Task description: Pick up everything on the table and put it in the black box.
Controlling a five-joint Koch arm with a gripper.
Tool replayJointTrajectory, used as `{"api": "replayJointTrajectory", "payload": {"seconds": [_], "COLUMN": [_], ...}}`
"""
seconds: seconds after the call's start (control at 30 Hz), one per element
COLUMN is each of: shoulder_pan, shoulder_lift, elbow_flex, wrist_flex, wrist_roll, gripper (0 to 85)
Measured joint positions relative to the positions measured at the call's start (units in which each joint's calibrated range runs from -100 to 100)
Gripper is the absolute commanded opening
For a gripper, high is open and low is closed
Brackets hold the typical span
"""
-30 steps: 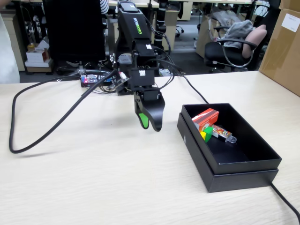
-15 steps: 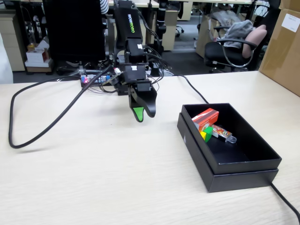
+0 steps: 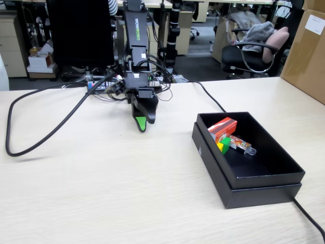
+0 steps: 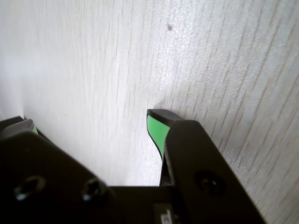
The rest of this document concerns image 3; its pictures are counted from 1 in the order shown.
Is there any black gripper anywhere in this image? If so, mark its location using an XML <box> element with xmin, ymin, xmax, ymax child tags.
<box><xmin>125</xmin><ymin>72</ymin><xmax>159</xmax><ymax>133</ymax></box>

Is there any red and white carton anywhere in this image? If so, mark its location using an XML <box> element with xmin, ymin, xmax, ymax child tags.
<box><xmin>207</xmin><ymin>116</ymin><xmax>238</xmax><ymax>146</ymax></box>

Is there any green wooden block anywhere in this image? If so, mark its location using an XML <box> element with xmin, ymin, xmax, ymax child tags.
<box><xmin>219</xmin><ymin>138</ymin><xmax>231</xmax><ymax>155</ymax></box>

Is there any flat white box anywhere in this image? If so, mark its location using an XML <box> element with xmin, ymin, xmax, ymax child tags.
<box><xmin>26</xmin><ymin>64</ymin><xmax>58</xmax><ymax>74</ymax></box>

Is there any black cardboard box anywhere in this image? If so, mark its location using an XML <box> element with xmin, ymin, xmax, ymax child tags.
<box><xmin>197</xmin><ymin>111</ymin><xmax>306</xmax><ymax>190</ymax></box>

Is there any white cardboard box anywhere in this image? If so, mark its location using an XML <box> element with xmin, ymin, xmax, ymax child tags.
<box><xmin>27</xmin><ymin>44</ymin><xmax>54</xmax><ymax>68</ymax></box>

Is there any black open box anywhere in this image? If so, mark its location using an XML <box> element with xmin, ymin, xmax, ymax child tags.
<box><xmin>191</xmin><ymin>121</ymin><xmax>303</xmax><ymax>209</ymax></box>

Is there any large cardboard box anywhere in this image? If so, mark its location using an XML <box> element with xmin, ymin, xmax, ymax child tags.
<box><xmin>280</xmin><ymin>9</ymin><xmax>325</xmax><ymax>105</ymax></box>
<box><xmin>302</xmin><ymin>0</ymin><xmax>325</xmax><ymax>12</ymax></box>

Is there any white power strip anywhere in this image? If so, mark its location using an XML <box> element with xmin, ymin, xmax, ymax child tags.
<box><xmin>148</xmin><ymin>77</ymin><xmax>164</xmax><ymax>87</ymax></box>

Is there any robot control board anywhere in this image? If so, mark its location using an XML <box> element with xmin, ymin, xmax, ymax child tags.
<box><xmin>87</xmin><ymin>80</ymin><xmax>112</xmax><ymax>94</ymax></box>

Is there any black pole with white rings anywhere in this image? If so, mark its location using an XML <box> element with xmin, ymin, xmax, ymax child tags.
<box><xmin>165</xmin><ymin>0</ymin><xmax>181</xmax><ymax>76</ymax></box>

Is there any orange patterned small tube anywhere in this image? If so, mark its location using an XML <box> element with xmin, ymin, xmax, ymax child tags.
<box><xmin>227</xmin><ymin>135</ymin><xmax>257</xmax><ymax>156</ymax></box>

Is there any black office chair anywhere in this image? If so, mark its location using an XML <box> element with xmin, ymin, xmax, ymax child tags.
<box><xmin>221</xmin><ymin>26</ymin><xmax>280</xmax><ymax>78</ymax></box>

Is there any black computer monitor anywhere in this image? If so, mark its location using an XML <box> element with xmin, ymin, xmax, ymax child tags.
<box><xmin>46</xmin><ymin>0</ymin><xmax>115</xmax><ymax>67</ymax></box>

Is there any person in striped shirt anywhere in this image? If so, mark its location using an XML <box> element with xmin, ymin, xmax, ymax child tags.
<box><xmin>108</xmin><ymin>0</ymin><xmax>119</xmax><ymax>16</ymax></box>

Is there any grey cloth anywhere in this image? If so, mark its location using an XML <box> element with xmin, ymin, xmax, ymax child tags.
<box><xmin>240</xmin><ymin>21</ymin><xmax>276</xmax><ymax>50</ymax></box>

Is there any person in white shirt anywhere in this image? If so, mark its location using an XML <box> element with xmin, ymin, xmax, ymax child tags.
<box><xmin>0</xmin><ymin>54</ymin><xmax>10</xmax><ymax>92</ymax></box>

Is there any pink cushion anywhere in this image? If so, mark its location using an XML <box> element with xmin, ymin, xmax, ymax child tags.
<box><xmin>262</xmin><ymin>26</ymin><xmax>290</xmax><ymax>64</ymax></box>

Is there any white paper label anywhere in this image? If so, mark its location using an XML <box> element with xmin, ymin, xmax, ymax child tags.
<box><xmin>304</xmin><ymin>14</ymin><xmax>325</xmax><ymax>36</ymax></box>

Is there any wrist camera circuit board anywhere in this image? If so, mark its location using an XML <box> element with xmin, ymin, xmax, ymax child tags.
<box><xmin>105</xmin><ymin>78</ymin><xmax>126</xmax><ymax>96</ymax></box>

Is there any thick black camera cable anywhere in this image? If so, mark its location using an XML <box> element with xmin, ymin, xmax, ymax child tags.
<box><xmin>5</xmin><ymin>72</ymin><xmax>115</xmax><ymax>158</ymax></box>

